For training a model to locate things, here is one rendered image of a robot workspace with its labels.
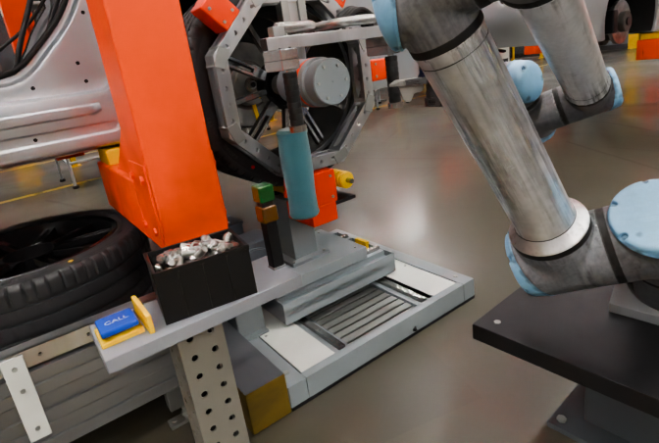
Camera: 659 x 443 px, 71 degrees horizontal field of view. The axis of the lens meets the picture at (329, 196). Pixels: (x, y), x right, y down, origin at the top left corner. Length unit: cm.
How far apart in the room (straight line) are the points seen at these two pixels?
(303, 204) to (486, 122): 69
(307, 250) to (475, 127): 105
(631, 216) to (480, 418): 65
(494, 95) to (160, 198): 76
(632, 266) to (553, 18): 47
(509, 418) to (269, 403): 61
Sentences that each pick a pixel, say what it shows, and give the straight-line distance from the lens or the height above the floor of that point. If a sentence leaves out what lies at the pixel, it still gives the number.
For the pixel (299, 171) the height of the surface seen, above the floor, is 63.
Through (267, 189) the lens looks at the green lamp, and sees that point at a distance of 106.
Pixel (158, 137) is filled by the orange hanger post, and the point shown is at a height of 80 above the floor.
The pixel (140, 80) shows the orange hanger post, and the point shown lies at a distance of 111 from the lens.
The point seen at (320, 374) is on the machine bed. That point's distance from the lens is 141.
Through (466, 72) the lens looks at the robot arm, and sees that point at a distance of 72.
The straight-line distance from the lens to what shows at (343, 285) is 168.
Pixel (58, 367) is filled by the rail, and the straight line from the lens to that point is 131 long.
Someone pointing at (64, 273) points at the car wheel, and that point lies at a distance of 135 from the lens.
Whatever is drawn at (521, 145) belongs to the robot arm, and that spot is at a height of 74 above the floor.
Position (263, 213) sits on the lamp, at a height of 60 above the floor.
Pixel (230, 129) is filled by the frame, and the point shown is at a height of 76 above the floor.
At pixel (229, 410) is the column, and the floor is 18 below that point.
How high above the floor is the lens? 93
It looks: 17 degrees down
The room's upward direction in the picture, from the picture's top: 8 degrees counter-clockwise
